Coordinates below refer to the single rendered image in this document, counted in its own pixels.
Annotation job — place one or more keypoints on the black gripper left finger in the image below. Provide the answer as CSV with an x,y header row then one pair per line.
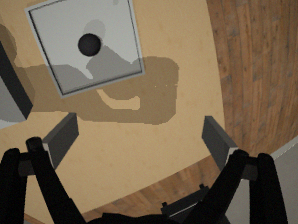
x,y
53,146

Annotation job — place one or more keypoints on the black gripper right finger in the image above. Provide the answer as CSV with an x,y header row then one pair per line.
x,y
266,200

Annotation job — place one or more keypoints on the black ball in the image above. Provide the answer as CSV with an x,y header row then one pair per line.
x,y
89,45

